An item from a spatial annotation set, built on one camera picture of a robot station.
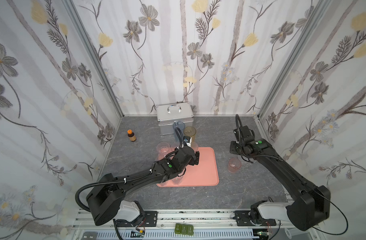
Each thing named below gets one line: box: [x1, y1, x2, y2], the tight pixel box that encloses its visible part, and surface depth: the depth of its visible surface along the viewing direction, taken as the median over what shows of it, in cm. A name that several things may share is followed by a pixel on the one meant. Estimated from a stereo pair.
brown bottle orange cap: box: [127, 129, 137, 142], surface depth 103 cm
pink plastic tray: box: [156, 147, 220, 187], surface depth 89 cm
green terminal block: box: [174, 223, 194, 236], surface depth 71 cm
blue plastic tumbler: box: [172, 121, 186, 142], surface depth 102 cm
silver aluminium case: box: [155, 102, 194, 136], surface depth 103 cm
